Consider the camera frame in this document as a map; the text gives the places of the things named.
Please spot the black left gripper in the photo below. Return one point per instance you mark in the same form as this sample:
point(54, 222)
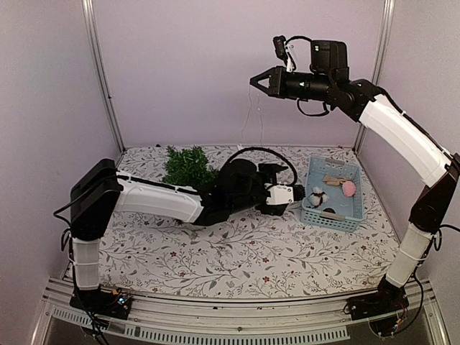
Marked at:
point(269, 172)

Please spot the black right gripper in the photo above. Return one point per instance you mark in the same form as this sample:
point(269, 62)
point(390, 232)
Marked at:
point(276, 84)

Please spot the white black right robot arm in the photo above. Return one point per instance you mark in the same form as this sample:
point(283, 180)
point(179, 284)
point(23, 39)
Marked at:
point(373, 108)

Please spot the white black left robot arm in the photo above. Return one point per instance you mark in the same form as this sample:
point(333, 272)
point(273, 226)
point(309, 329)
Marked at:
point(239, 185)

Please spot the small green christmas tree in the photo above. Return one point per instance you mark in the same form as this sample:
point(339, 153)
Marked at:
point(188, 167)

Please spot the white cotton boll ornament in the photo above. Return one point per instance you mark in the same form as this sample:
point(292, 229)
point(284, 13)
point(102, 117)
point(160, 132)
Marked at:
point(317, 197)

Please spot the beige ribbon bow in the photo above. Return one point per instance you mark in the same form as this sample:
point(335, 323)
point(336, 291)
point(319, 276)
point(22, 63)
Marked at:
point(334, 181)

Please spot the dark red bauble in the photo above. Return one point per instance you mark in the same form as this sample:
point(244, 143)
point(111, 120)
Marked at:
point(329, 210)

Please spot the pink pompom ornament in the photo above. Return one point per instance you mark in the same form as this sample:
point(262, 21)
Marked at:
point(349, 189)

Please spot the light blue perforated basket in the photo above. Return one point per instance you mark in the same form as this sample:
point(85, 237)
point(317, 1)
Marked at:
point(349, 211)

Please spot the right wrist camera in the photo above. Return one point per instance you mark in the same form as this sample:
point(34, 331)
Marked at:
point(282, 52)

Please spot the aluminium corner post right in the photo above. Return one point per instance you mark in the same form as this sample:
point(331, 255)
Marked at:
point(379, 61)

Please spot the aluminium corner post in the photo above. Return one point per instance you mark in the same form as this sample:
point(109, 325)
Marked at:
point(379, 61)
point(89, 17)

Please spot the aluminium corner post left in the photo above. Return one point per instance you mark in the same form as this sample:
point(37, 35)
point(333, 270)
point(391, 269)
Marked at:
point(89, 17)

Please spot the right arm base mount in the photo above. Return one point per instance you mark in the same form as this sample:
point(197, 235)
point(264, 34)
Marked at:
point(376, 304)

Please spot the aluminium front rail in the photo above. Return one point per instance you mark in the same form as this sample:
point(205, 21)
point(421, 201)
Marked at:
point(168, 319)

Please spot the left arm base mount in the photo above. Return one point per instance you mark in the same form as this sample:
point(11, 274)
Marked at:
point(114, 304)

